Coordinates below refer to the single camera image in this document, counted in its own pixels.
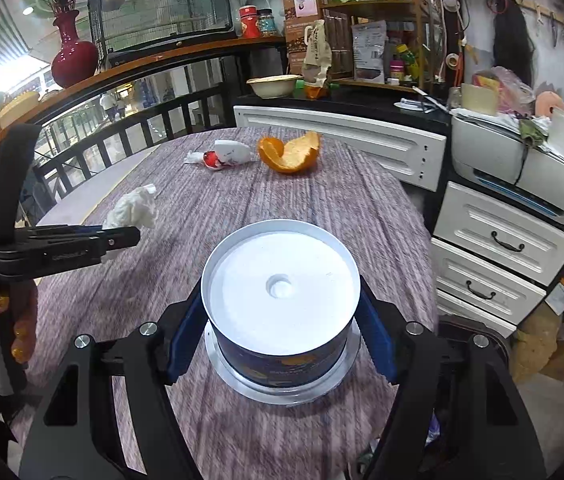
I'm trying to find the red tin canister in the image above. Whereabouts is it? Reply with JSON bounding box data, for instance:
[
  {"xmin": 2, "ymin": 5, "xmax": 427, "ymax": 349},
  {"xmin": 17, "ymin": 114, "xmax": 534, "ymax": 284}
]
[{"xmin": 239, "ymin": 6, "xmax": 261, "ymax": 39}]

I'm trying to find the blue round tin can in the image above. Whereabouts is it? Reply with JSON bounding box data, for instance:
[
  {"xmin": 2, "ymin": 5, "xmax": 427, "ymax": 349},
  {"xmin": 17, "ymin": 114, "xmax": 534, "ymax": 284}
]
[{"xmin": 201, "ymin": 219, "xmax": 361, "ymax": 408}]

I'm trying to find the white middle drawer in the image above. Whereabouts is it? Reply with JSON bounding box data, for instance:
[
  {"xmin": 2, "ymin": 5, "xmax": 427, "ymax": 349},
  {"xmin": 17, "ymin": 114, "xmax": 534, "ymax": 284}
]
[{"xmin": 431, "ymin": 238, "xmax": 546, "ymax": 325}]

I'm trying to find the white tissue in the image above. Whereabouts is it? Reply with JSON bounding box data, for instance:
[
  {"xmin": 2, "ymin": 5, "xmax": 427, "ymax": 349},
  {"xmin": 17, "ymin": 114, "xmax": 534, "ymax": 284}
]
[{"xmin": 103, "ymin": 183, "xmax": 157, "ymax": 230}]

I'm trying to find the wooden shelf rack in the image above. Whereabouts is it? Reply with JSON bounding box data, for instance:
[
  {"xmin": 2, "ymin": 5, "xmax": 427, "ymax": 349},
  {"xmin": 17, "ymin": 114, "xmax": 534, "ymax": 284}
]
[{"xmin": 321, "ymin": 0, "xmax": 445, "ymax": 92}]

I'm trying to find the orange peel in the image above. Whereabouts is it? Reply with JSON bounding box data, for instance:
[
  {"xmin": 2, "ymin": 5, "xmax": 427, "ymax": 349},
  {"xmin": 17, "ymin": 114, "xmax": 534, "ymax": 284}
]
[{"xmin": 258, "ymin": 131, "xmax": 321, "ymax": 174}]

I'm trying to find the white printer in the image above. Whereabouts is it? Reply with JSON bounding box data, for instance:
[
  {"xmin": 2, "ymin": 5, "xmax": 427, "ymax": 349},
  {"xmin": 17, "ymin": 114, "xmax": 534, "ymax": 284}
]
[{"xmin": 451, "ymin": 108, "xmax": 564, "ymax": 226}]

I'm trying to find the glass terrarium cage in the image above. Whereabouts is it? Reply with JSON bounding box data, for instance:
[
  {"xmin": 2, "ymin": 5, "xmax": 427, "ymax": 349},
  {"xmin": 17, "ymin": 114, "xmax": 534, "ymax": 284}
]
[{"xmin": 88, "ymin": 0, "xmax": 233, "ymax": 60}]

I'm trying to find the white left cabinet drawer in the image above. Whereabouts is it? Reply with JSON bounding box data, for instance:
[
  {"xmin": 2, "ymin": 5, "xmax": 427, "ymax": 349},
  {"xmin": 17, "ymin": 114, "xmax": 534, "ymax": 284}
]
[{"xmin": 234, "ymin": 105, "xmax": 446, "ymax": 192}]

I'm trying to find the white snack wrapper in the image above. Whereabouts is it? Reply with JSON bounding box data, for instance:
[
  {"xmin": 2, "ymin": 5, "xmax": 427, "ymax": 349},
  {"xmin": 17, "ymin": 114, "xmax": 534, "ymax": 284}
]
[{"xmin": 184, "ymin": 140, "xmax": 256, "ymax": 171}]

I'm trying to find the purple striped tablecloth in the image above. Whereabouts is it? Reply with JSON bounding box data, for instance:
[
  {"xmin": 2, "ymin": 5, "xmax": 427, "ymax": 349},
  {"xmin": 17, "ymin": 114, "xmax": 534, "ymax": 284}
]
[{"xmin": 15, "ymin": 128, "xmax": 437, "ymax": 479}]

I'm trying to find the red vase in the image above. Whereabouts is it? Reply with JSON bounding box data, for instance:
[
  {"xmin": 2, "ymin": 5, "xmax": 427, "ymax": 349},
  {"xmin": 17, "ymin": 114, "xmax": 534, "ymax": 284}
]
[{"xmin": 50, "ymin": 10, "xmax": 98, "ymax": 89}]

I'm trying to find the white upper drawer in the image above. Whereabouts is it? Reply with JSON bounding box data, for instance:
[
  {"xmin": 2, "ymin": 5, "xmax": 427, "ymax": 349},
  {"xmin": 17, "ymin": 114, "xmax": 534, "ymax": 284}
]
[{"xmin": 434, "ymin": 182, "xmax": 564, "ymax": 285}]

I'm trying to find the white lower drawer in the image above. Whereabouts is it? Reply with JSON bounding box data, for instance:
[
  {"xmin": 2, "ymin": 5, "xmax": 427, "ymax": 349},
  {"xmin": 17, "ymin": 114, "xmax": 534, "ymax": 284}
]
[{"xmin": 437, "ymin": 290, "xmax": 516, "ymax": 338}]

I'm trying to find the cream bowl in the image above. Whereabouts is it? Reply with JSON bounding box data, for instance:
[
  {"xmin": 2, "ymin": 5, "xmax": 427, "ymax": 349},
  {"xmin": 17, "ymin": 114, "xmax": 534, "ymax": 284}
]
[{"xmin": 247, "ymin": 74, "xmax": 301, "ymax": 99}]

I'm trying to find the brown trash bin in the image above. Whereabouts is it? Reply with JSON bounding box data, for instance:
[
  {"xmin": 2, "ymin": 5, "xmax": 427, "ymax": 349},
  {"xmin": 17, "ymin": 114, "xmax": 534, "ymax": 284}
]
[{"xmin": 435, "ymin": 314, "xmax": 511, "ymax": 377}]

